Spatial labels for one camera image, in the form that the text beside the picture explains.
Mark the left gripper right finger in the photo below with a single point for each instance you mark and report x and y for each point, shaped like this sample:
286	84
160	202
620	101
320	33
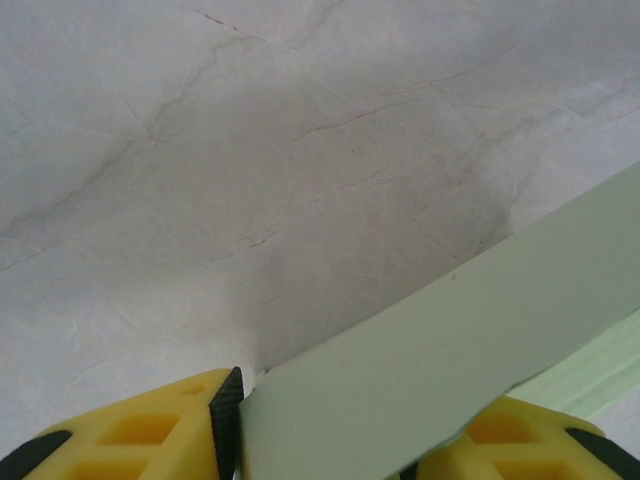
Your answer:
525	450

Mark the light green paper box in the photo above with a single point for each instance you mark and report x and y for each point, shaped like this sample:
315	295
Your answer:
425	350

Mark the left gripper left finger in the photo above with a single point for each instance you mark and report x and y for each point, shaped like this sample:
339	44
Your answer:
150	440

